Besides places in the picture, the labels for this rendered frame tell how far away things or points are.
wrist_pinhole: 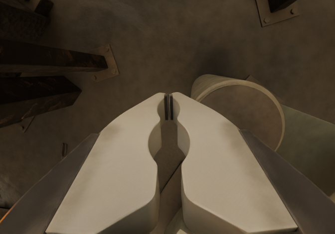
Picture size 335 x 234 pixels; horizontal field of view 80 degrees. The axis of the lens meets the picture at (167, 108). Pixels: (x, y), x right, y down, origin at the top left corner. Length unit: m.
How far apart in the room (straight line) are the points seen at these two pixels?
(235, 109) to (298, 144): 0.17
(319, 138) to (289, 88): 0.48
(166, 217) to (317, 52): 0.85
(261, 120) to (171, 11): 0.61
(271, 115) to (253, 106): 0.02
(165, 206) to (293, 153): 0.65
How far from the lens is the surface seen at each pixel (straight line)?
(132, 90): 0.81
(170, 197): 0.91
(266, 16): 0.82
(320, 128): 0.39
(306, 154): 0.37
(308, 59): 0.86
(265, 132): 0.27
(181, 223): 0.64
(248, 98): 0.26
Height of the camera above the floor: 0.77
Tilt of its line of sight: 77 degrees down
